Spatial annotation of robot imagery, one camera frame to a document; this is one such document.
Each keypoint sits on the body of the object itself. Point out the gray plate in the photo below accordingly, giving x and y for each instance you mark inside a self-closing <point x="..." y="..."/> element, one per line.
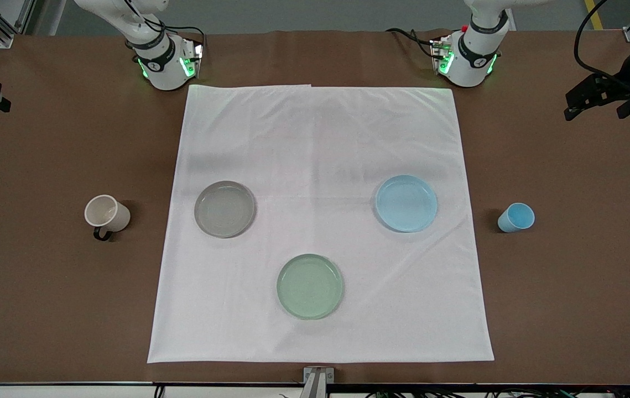
<point x="225" y="209"/>

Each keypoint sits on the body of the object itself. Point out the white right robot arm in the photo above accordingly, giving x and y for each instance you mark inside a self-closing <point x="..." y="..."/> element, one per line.
<point x="162" y="72"/>

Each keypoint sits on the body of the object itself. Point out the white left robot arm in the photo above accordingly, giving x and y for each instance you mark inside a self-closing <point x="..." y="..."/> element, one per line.
<point x="472" y="66"/>

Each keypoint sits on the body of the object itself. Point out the white cloth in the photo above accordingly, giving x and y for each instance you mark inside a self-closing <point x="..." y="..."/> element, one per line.
<point x="320" y="138"/>

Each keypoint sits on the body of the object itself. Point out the metal table edge bracket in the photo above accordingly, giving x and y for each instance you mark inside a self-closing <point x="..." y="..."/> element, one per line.
<point x="318" y="378"/>

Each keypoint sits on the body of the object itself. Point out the blue cup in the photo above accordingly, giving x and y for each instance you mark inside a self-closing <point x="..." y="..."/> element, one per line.
<point x="516" y="217"/>

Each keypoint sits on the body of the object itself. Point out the blue plate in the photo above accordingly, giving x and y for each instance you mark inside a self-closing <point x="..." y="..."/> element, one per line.
<point x="406" y="203"/>

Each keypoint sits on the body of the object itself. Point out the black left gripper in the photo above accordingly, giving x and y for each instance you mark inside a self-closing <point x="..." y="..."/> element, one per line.
<point x="620" y="88"/>

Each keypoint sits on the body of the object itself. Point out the green plate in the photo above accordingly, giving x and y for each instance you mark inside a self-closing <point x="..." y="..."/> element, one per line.
<point x="310" y="286"/>

